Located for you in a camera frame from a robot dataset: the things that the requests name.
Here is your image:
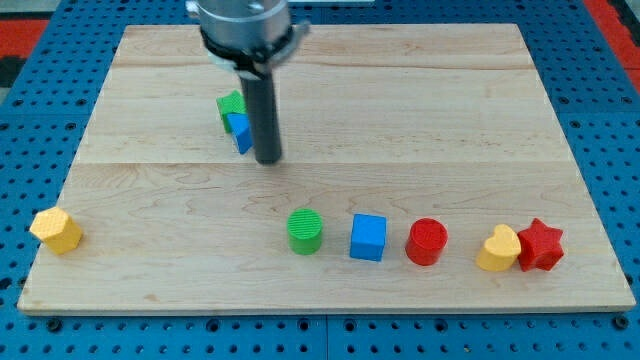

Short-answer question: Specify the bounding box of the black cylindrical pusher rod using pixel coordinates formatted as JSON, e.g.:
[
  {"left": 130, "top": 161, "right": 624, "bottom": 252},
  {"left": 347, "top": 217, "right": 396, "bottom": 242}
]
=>
[{"left": 238, "top": 70, "right": 282, "bottom": 165}]

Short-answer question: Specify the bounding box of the red cylinder block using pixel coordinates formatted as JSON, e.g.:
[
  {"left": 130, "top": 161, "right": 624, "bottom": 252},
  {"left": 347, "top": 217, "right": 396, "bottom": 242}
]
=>
[{"left": 405, "top": 218, "right": 448, "bottom": 266}]

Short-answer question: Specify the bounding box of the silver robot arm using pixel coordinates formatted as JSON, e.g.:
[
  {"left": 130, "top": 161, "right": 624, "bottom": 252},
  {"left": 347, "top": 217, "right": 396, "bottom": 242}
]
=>
[{"left": 185, "top": 0, "right": 311, "bottom": 165}]

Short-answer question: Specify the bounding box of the wooden board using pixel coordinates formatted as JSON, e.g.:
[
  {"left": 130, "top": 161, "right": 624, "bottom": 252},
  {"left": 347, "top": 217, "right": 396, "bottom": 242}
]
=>
[{"left": 18, "top": 24, "right": 636, "bottom": 316}]

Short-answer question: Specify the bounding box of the green star block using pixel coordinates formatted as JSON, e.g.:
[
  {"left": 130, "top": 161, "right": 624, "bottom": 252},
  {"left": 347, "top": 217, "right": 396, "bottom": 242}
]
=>
[{"left": 216, "top": 90, "right": 246, "bottom": 133}]

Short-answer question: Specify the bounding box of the blue moon block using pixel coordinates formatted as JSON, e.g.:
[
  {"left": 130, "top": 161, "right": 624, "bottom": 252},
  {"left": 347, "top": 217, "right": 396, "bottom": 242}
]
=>
[{"left": 227, "top": 113, "right": 253, "bottom": 154}]

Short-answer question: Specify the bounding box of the green cylinder block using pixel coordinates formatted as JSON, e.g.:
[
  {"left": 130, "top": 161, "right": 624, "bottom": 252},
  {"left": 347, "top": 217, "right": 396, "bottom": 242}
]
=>
[{"left": 286, "top": 208, "right": 323, "bottom": 255}]

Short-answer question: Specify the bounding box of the blue cube block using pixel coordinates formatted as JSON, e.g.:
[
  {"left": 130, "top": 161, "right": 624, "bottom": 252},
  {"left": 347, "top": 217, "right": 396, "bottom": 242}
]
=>
[{"left": 349, "top": 214, "right": 387, "bottom": 262}]

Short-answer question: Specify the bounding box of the yellow hexagon block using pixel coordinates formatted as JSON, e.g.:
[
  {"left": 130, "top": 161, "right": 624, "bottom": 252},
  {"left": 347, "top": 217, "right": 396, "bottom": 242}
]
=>
[{"left": 29, "top": 206, "right": 83, "bottom": 255}]

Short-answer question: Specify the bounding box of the yellow heart block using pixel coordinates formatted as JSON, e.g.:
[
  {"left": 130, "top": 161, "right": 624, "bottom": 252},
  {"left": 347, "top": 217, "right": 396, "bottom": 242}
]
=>
[{"left": 475, "top": 224, "right": 521, "bottom": 272}]

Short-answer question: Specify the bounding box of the red star block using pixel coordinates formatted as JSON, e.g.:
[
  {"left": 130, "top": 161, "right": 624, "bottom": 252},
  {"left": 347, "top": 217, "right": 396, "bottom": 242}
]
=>
[{"left": 517, "top": 218, "right": 564, "bottom": 272}]

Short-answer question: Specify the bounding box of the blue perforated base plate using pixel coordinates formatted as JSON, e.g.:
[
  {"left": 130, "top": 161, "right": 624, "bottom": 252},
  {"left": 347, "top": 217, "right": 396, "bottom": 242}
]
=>
[{"left": 1, "top": 1, "right": 639, "bottom": 359}]

